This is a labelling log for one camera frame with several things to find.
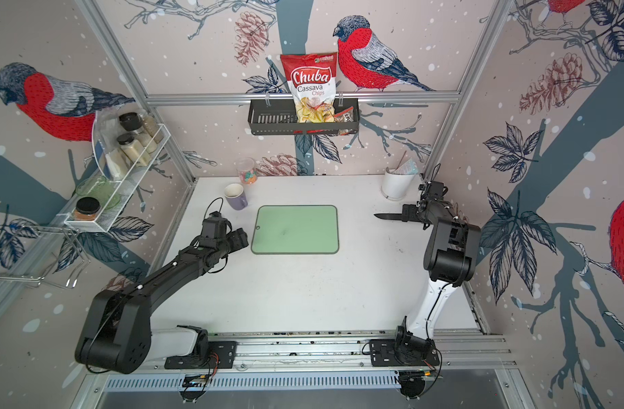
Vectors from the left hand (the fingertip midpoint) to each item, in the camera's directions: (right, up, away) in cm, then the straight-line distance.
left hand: (242, 231), depth 91 cm
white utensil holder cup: (+61, +17, +15) cm, 65 cm away
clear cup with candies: (-6, +25, +27) cm, 37 cm away
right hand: (+68, +7, +11) cm, 70 cm away
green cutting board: (+18, 0, +10) cm, 21 cm away
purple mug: (-6, +13, +11) cm, 18 cm away
